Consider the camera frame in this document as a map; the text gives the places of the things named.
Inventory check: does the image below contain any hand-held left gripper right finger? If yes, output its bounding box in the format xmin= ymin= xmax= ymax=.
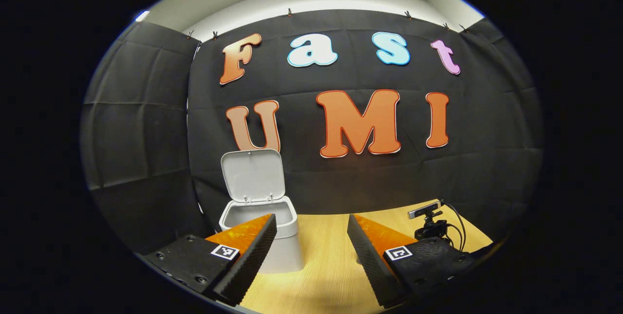
xmin=347 ymin=214 xmax=480 ymax=309

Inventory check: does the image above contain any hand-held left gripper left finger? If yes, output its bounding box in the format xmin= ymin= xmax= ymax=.
xmin=145 ymin=214 xmax=278 ymax=306

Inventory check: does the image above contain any white desktop garbage bin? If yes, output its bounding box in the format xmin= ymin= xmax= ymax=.
xmin=218 ymin=148 xmax=305 ymax=274

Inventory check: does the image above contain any wooden desktop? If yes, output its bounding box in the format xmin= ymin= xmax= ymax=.
xmin=214 ymin=200 xmax=495 ymax=314

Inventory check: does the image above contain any black backdrop cloth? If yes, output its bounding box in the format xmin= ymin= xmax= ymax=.
xmin=80 ymin=10 xmax=543 ymax=256

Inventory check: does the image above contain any row of black cloth clips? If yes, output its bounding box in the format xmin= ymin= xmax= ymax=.
xmin=185 ymin=8 xmax=469 ymax=41

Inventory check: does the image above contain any black camera on small tripod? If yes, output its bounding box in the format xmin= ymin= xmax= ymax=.
xmin=408 ymin=200 xmax=449 ymax=244

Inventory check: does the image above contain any black camera cable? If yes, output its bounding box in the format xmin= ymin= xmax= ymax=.
xmin=438 ymin=201 xmax=467 ymax=252

